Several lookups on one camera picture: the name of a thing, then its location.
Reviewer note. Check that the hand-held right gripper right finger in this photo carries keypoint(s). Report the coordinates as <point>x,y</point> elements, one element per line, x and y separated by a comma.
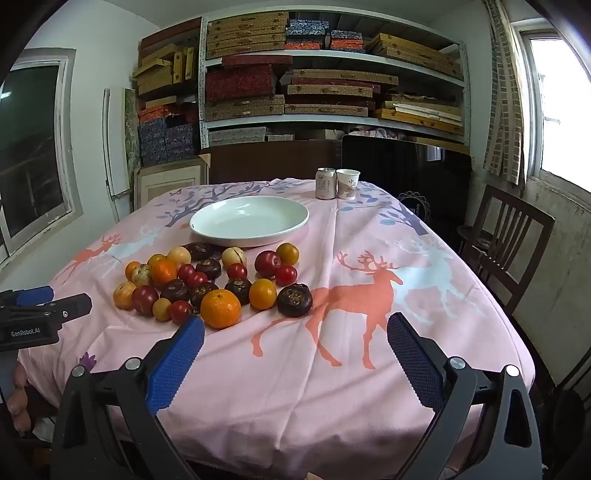
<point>413,360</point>

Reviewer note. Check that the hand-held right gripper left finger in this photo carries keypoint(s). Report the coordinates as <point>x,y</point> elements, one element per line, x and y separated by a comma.
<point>178,364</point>

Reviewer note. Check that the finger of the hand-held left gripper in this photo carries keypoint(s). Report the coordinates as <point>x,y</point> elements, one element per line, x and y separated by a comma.
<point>69,307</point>
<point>32,295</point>

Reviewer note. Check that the orange tinged round pear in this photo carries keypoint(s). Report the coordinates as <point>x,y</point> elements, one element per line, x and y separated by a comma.
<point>124,295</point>

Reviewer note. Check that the small yellow tomato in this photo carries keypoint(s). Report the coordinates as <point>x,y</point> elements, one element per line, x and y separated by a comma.
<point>162,309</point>

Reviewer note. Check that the large orange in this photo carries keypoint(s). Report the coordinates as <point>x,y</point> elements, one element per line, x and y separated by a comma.
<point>220,308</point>

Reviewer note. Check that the small mandarin orange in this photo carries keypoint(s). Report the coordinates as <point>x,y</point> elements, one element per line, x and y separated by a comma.
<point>131,270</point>

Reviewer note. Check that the large red tomato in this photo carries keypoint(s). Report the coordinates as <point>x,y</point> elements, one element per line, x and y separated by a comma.
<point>267,263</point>
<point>145,300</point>

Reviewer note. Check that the dark mangosteen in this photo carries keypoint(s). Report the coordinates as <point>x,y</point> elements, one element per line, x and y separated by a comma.
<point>238,290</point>
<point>208,268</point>
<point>199,250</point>
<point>203,293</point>
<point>294,300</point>
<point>175,290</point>

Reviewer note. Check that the beige round pear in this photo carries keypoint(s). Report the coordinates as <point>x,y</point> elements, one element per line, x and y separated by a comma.
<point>234,257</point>
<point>141,274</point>
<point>179,255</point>

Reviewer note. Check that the white plate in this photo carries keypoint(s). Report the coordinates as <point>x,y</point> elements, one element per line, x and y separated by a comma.
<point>249,220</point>

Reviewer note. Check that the person's left hand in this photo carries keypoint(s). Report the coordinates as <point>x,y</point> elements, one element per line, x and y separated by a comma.
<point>21,378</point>

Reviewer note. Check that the pink deer print tablecloth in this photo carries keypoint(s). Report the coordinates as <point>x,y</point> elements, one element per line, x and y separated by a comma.
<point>323,392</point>

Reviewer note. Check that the grey framed window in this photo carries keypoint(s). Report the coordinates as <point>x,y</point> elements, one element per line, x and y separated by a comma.
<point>32,152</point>

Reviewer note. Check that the dark wooden chair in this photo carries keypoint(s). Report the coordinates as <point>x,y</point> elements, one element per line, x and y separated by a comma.
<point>503,240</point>

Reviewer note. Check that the beige framed picture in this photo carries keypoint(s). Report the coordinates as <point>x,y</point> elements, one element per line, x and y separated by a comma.
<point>166,182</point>

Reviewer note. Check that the white leaning board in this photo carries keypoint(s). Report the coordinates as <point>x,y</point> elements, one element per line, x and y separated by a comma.
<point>113,152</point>

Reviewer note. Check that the white paper cup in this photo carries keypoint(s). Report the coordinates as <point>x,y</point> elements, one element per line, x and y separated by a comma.
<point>347,183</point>

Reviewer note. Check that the mottled green board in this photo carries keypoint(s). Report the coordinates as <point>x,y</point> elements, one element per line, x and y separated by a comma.
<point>131,129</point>

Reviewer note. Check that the stack of blue patterned boxes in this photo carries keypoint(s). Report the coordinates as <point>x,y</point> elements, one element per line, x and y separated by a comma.
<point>159,136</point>

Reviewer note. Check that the pink drink can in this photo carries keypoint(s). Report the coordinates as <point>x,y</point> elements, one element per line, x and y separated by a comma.
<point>325,183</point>

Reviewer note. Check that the black glossy panel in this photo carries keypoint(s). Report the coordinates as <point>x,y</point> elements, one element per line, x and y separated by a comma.
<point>392,157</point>

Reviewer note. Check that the dark brown board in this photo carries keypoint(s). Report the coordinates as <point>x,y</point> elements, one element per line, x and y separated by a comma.
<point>268,161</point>

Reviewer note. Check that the pink cloth bundle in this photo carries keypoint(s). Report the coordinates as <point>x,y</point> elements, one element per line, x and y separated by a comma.
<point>374,133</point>

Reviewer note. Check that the pale grey flat box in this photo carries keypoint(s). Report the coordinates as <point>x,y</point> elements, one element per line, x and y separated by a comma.
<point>238,136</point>

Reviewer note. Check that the stack of pale wooden boards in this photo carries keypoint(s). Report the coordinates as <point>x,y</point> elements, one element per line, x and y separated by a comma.
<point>415,114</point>

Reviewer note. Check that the stack of yellow brown boxes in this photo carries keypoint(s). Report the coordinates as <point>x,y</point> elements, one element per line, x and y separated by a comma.
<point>161,64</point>

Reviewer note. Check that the white metal shelf rack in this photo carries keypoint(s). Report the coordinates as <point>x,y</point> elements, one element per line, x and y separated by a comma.
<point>202,69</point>

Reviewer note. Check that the checkered beige curtain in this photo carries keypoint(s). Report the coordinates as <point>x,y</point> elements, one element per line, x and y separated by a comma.
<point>505,101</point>

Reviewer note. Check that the thick dark red box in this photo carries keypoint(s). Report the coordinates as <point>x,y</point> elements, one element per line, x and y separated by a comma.
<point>240,83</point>

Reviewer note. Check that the white framed window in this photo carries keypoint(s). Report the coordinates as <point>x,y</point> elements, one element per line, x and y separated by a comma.
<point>558,101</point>

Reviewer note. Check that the flat dark red box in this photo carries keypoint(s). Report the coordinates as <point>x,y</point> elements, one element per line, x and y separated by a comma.
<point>256,59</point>

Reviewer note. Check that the stacks of woven tan boxes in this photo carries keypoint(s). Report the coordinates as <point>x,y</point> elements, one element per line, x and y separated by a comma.
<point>244,34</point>

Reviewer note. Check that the blue orange patterned box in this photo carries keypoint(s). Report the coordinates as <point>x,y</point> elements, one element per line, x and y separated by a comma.
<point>346,40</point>
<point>307,34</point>

